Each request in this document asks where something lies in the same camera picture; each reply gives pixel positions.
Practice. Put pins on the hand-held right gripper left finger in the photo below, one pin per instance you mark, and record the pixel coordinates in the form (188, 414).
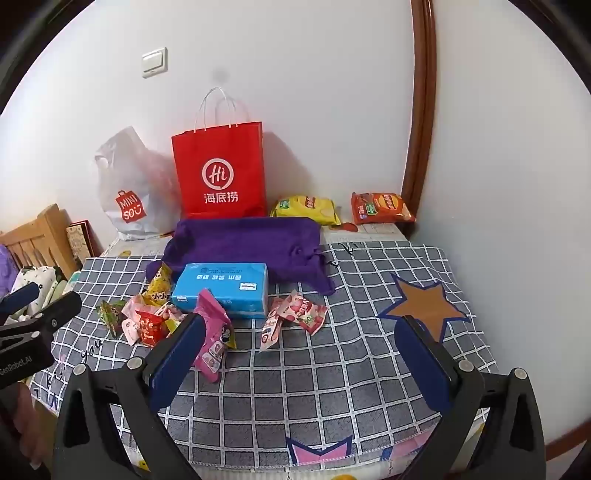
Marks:
(178, 355)

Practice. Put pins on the yellow snack packet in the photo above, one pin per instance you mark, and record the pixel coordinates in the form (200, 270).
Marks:
(159, 284)

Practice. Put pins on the green triangular snack packet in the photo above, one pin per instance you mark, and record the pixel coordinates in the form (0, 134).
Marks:
(112, 318)

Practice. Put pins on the brown wooden door frame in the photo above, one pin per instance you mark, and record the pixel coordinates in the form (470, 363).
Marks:
(422, 92)

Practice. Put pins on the white plastic bag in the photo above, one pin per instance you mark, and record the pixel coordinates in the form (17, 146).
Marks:
(120, 175)

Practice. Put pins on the light pink snack packet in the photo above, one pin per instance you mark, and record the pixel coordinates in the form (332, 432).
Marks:
(136, 309)

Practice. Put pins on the white printed bedding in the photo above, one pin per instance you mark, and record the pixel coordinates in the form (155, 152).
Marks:
(41, 277)

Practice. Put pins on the small pink white snack packet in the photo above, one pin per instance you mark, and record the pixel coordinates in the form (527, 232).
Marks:
(271, 325)

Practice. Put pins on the wooden headboard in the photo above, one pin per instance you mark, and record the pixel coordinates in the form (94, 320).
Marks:
(46, 230)

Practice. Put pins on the patterned box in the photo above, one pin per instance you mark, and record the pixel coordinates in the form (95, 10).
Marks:
(78, 240)

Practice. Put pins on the magenta snack packet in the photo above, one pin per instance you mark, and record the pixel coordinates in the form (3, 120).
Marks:
(214, 341)

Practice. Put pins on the red snack packet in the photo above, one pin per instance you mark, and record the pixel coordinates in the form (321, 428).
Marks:
(150, 327)

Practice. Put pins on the red paper bag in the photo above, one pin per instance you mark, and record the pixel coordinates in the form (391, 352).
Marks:
(221, 157)

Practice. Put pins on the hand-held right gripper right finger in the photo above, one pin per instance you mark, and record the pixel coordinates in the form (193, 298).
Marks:
(425, 364)

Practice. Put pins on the white light switch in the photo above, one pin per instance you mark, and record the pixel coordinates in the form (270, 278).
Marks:
(154, 62)

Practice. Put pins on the yellow chips bag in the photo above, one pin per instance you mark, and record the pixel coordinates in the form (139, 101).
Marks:
(304, 207)

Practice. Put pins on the orange chips bag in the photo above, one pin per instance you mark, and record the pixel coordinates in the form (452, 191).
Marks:
(383, 207)

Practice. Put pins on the purple towel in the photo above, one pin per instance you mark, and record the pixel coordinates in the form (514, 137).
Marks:
(249, 240)

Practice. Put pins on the blue tissue pack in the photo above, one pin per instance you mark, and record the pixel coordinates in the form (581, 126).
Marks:
(217, 286)

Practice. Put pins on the person's left hand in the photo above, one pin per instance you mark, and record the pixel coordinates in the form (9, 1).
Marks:
(27, 415)

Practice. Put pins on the grey checkered blanket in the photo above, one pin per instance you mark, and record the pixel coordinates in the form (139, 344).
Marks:
(323, 392)

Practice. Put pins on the purple cloth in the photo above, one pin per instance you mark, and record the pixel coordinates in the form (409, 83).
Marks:
(7, 270)

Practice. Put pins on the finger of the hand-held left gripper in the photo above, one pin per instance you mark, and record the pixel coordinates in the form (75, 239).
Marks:
(21, 295)
(55, 311)

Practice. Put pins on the strawberry print snack packet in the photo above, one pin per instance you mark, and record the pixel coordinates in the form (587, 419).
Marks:
(304, 311)

